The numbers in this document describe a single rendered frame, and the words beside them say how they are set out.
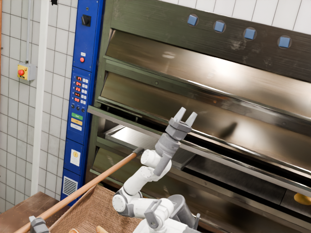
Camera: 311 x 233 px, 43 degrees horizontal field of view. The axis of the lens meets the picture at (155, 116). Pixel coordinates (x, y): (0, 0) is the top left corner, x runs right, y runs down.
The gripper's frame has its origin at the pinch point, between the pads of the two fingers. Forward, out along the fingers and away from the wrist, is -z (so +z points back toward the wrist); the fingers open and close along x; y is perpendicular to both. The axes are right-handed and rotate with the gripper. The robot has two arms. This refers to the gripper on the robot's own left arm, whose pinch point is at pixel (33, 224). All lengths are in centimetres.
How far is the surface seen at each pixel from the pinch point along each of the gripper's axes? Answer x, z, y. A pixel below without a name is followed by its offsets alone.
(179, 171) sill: 6, -14, 94
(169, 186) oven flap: 19, -18, 93
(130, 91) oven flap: -31, -53, 78
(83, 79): -30, -81, 61
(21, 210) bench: 66, -87, 27
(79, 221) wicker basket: 62, -56, 55
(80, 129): 4, -78, 61
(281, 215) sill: 5, 42, 120
